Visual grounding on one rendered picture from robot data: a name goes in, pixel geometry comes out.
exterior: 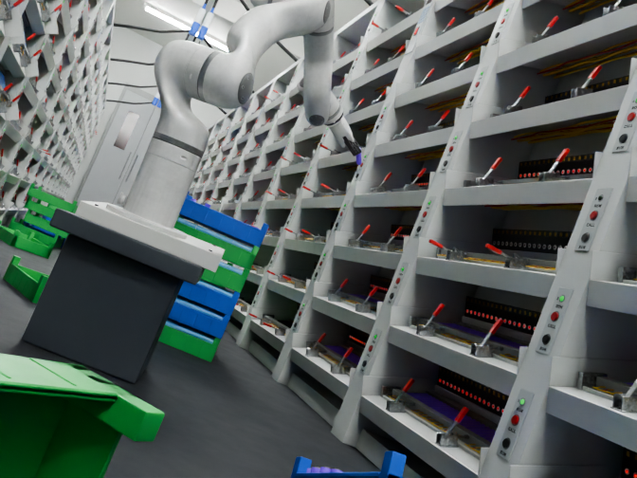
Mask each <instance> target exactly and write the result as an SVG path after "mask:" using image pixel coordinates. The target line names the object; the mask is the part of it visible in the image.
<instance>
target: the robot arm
mask: <svg viewBox="0 0 637 478"><path fill-rule="evenodd" d="M250 2H251V4H252V5H253V7H254V8H253V9H250V10H249V11H248V12H246V13H245V14H244V15H243V16H242V17H240V18H239V19H238V20H237V21H236V22H235V23H234V24H233V26H232V27H231V28H230V30H229V31H228V34H227V51H228V53H225V52H222V51H219V50H216V49H213V48H210V47H207V46H202V45H199V44H197V43H193V42H190V41H185V40H175V41H171V42H169V43H167V44H166V45H164V46H163V47H162V48H161V50H160V51H159V53H158V54H157V56H156V59H155V67H154V72H155V81H156V85H157V89H158V93H159V97H160V103H161V111H160V117H159V121H158V124H157V126H156V128H155V132H154V134H153V137H152V139H151V141H150V144H149V146H148V149H147V151H146V154H145V156H144V158H143V160H142V162H141V165H140V167H139V170H138V172H137V175H136V178H135V181H134V183H133V186H132V188H131V191H130V192H129V193H128V194H126V195H125V194H123V192H121V193H120V195H119V197H118V201H117V203H118V204H121V205H122V207H123V208H122V207H119V206H116V205H112V204H107V206H106V209H107V210H109V211H112V212H114V213H116V214H118V215H121V216H123V217H125V218H128V219H130V220H132V221H135V222H137V223H139V224H141V225H144V226H146V227H149V228H151V229H154V230H158V231H161V232H164V233H167V234H170V235H172V236H175V237H178V238H182V239H186V238H187V234H186V233H184V232H182V231H180V230H177V229H175V228H174V225H175V222H176V220H177V218H178V215H179V213H180V211H181V209H182V206H183V204H184V201H185V199H186V196H187V194H188V192H189V189H190V187H191V184H192V181H193V179H194V176H195V174H196V172H197V169H198V167H199V164H200V162H201V159H202V157H203V155H204V153H205V151H206V148H207V145H208V142H209V130H208V129H207V127H206V126H205V125H204V123H203V122H202V121H201V120H200V119H199V118H197V117H196V116H195V115H194V114H193V112H192V111H191V98H193V99H196V100H199V101H202V102H205V103H208V104H211V105H213V106H216V107H220V108H223V109H236V108H239V107H241V106H243V105H244V104H245V103H246V102H247V101H248V100H249V98H250V96H251V94H252V91H253V86H254V79H255V69H256V65H257V63H258V62H259V60H260V58H261V57H262V55H263V54H264V53H265V52H266V51H267V50H268V49H269V48H270V47H271V46H273V45H274V44H275V43H277V42H279V41H280V40H283V39H288V38H293V37H298V36H303V47H304V72H303V78H302V79H301V80H300V81H299V83H298V90H299V91H300V93H301V94H302V96H303V98H304V113H305V117H306V119H307V121H308V122H309V123H310V124H311V125H313V126H317V127H318V126H322V125H323V124H325V125H327V126H329V128H330V130H331V132H332V133H333V135H334V136H335V138H336V140H337V142H338V143H339V145H340V146H341V148H344V147H345V144H346V146H347V147H348V149H349V150H350V152H351V153H352V155H353V156H356V155H358V154H360V153H361V150H360V148H359V147H360V146H359V144H358V143H357V141H356V140H355V139H354V137H353V134H352V131H351V128H350V126H349V124H348V122H347V121H346V119H345V118H344V117H343V108H342V106H341V105H340V103H339V102H338V100H337V98H336V97H335V95H334V94H333V92H332V91H331V85H332V71H333V57H334V21H335V0H250ZM344 143H345V144H344Z"/></svg>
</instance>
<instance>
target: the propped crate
mask: <svg viewBox="0 0 637 478"><path fill-rule="evenodd" d="M406 458H407V456H406V455H404V454H402V453H399V452H396V451H386V452H385V455H384V460H383V464H382V469H381V472H306V471H307V469H309V468H310V467H311V463H312V460H310V459H307V458H304V457H302V456H300V457H296V461H295V464H294V467H293V471H292V474H291V477H290V478H404V477H402V476H403V471H404V466H405V463H406Z"/></svg>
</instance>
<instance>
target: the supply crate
mask: <svg viewBox="0 0 637 478"><path fill-rule="evenodd" d="M189 193H190V192H188V194H187V196H186V199H185V201H184V204H183V206H182V209H181V211H180V213H179V214H180V215H179V216H181V217H183V218H185V219H187V220H190V221H192V222H193V223H196V224H198V225H200V226H203V227H205V228H208V229H210V230H214V231H216V232H218V233H221V234H223V235H225V236H227V237H229V238H232V239H234V240H237V241H239V242H241V243H244V244H246V245H248V246H251V247H254V246H256V247H260V246H261V244H262V242H263V239H264V237H265V234H266V232H267V229H268V227H269V225H267V224H266V223H264V224H263V226H262V228H261V229H260V230H259V229H257V228H255V227H252V226H250V225H249V224H246V223H244V222H242V221H239V220H237V219H234V218H232V217H230V216H227V215H225V214H223V213H220V212H218V211H215V210H213V209H210V208H208V207H206V206H203V205H201V204H199V203H196V202H194V201H191V199H192V198H193V197H192V196H190V195H189Z"/></svg>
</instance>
